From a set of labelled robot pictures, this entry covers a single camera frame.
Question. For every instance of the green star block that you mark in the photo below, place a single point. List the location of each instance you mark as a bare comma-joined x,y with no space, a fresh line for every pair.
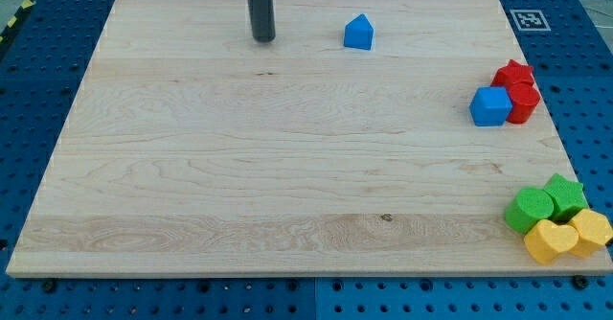
567,196

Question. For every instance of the blue cube block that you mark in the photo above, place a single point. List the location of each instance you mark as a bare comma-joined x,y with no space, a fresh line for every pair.
490,106

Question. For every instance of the red star block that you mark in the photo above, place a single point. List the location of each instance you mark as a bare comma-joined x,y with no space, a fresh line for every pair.
513,73

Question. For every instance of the green cylinder block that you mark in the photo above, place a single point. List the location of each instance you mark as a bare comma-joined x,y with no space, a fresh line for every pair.
528,207

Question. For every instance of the yellow heart block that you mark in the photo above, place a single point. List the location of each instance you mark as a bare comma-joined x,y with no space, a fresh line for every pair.
546,241

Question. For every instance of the white fiducial marker tag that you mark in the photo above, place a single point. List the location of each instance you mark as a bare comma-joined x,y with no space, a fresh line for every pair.
530,21

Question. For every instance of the yellow hexagon block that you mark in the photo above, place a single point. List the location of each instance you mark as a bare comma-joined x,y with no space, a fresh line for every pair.
594,230

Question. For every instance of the wooden board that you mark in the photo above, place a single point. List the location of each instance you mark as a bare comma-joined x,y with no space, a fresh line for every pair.
193,151

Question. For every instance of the red cylinder block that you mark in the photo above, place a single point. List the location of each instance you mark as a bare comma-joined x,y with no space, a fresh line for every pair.
524,99

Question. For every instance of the blue triangle block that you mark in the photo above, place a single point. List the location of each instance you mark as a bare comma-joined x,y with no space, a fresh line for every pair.
359,33

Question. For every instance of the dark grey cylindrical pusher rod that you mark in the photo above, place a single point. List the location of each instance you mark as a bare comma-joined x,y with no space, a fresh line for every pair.
261,13

